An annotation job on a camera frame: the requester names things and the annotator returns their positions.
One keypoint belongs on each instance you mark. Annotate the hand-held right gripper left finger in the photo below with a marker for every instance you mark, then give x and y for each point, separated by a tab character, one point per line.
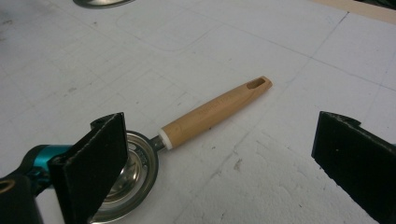
90	165

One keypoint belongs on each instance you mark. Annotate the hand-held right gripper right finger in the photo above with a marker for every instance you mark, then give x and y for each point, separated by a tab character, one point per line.
358	161

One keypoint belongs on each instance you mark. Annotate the metal bowl rim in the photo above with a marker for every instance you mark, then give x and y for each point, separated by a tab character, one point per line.
101	2

